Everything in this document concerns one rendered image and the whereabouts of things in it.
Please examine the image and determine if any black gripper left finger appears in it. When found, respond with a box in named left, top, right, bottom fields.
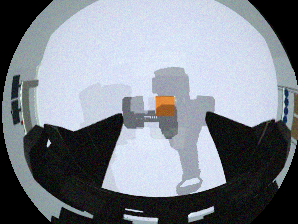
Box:
left=44, top=113, right=124, bottom=186

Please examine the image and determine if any orange block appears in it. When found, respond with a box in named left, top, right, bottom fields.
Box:
left=156, top=95, right=174, bottom=116

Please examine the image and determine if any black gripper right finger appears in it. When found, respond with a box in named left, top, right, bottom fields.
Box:
left=205, top=111, right=275, bottom=183

